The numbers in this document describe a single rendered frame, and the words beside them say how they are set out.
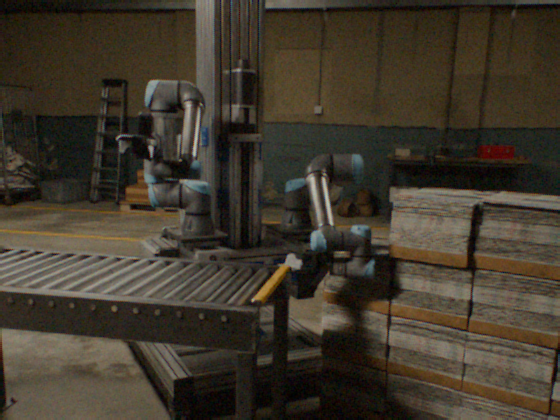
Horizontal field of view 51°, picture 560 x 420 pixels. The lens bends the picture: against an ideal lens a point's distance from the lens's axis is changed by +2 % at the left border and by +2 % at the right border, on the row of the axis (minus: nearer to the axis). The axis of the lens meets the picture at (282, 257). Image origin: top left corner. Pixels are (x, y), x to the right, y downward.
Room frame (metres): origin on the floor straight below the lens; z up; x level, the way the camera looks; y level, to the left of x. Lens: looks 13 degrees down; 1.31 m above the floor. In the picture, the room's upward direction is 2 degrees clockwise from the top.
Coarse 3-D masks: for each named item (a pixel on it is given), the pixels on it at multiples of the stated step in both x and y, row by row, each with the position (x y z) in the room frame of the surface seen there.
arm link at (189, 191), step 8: (184, 184) 2.55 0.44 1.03; (192, 184) 2.51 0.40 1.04; (200, 184) 2.52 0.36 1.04; (208, 184) 2.56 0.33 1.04; (184, 192) 2.51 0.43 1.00; (192, 192) 2.51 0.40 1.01; (200, 192) 2.51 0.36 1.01; (208, 192) 2.54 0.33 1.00; (184, 200) 2.51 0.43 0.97; (192, 200) 2.51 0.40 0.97; (200, 200) 2.51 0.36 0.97; (208, 200) 2.54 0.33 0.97; (184, 208) 2.54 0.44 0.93; (192, 208) 2.51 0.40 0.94; (200, 208) 2.51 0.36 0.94; (208, 208) 2.54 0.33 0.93
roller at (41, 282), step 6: (90, 258) 2.11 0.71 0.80; (96, 258) 2.13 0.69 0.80; (78, 264) 2.02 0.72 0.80; (84, 264) 2.04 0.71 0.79; (90, 264) 2.07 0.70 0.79; (60, 270) 1.92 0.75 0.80; (66, 270) 1.93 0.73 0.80; (72, 270) 1.96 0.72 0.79; (78, 270) 1.99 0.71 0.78; (48, 276) 1.84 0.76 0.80; (54, 276) 1.86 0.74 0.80; (60, 276) 1.88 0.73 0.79; (36, 282) 1.77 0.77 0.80; (42, 282) 1.79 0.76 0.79; (48, 282) 1.81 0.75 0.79; (36, 288) 1.75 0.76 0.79
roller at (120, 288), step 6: (156, 264) 2.04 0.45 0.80; (162, 264) 2.07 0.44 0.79; (144, 270) 1.95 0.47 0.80; (150, 270) 1.97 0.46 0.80; (156, 270) 2.00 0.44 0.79; (132, 276) 1.86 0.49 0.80; (138, 276) 1.88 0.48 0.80; (144, 276) 1.91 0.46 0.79; (150, 276) 1.94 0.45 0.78; (120, 282) 1.79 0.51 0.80; (126, 282) 1.80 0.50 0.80; (132, 282) 1.82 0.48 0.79; (138, 282) 1.85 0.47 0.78; (114, 288) 1.73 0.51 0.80; (120, 288) 1.74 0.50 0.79; (126, 288) 1.77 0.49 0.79; (108, 294) 1.67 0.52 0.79; (114, 294) 1.70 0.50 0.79; (120, 294) 1.72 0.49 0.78
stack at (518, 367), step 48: (384, 240) 2.45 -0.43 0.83; (336, 288) 2.25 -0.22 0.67; (384, 288) 2.14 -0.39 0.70; (432, 288) 2.05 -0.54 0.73; (480, 288) 1.96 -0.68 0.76; (528, 288) 1.88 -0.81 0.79; (336, 336) 2.24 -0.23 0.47; (384, 336) 2.13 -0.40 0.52; (432, 336) 2.03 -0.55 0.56; (480, 336) 1.95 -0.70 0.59; (336, 384) 2.24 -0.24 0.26; (384, 384) 2.14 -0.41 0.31; (432, 384) 2.03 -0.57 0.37; (528, 384) 1.86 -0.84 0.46
